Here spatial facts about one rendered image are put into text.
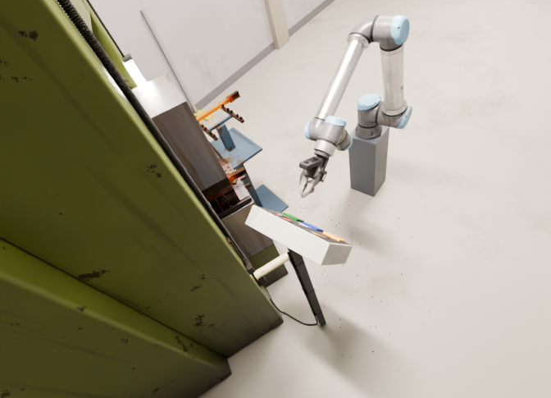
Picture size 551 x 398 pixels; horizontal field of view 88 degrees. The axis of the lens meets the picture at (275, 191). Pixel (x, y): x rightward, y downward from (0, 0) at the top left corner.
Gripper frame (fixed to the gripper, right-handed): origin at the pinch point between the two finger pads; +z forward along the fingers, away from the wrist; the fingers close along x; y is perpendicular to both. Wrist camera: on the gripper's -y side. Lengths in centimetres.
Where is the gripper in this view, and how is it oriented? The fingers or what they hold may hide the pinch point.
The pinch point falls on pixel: (302, 194)
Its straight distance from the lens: 124.1
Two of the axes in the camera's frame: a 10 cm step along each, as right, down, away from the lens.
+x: -7.8, -3.4, 5.3
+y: 5.0, 1.9, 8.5
